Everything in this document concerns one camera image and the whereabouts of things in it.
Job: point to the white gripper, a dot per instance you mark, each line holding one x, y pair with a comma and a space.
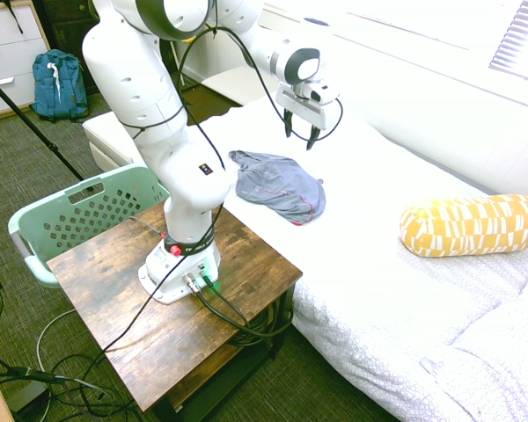
300, 106

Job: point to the grey shirt with red trim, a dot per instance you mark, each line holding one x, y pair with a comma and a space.
277, 184

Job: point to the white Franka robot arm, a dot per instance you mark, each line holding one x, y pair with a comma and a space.
132, 88

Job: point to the mint green laundry basket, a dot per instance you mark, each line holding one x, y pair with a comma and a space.
48, 220

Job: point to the red round plug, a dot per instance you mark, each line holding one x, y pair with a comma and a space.
175, 250

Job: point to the white bed with quilt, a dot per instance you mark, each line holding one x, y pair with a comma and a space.
378, 307

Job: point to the yellow white patterned bolster pillow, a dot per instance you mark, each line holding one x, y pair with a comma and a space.
471, 224

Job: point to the cream upholstered bench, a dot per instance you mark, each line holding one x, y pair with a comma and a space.
105, 132

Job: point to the white window blind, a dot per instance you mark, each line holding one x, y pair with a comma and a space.
521, 39

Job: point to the blue backpack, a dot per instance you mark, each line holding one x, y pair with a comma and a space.
59, 85

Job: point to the rustic brown wooden table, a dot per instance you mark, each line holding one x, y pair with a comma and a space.
180, 347

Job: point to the black tripod leg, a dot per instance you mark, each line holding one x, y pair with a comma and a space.
26, 118

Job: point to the white drawer dresser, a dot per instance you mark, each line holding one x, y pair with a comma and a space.
9, 57

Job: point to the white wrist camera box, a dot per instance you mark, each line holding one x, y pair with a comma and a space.
323, 93

